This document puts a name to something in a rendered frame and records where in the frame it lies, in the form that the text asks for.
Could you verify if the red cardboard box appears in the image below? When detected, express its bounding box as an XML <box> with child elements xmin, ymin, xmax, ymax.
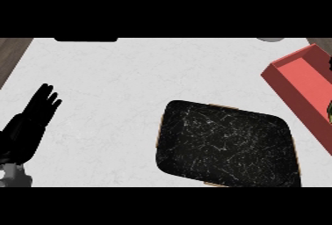
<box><xmin>260</xmin><ymin>43</ymin><xmax>332</xmax><ymax>156</ymax></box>

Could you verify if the black flat appliance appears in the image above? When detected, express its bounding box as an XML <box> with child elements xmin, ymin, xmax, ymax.
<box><xmin>53</xmin><ymin>37</ymin><xmax>119</xmax><ymax>43</ymax></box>

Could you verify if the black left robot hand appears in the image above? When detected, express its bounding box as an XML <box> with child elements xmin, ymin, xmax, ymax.
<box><xmin>0</xmin><ymin>83</ymin><xmax>63</xmax><ymax>165</ymax></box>

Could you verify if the grey round object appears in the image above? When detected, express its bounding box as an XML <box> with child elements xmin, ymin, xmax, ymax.
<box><xmin>255</xmin><ymin>37</ymin><xmax>286</xmax><ymax>43</ymax></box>

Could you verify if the black marbled tray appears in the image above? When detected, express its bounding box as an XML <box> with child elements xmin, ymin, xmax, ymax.
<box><xmin>155</xmin><ymin>99</ymin><xmax>304</xmax><ymax>188</ymax></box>

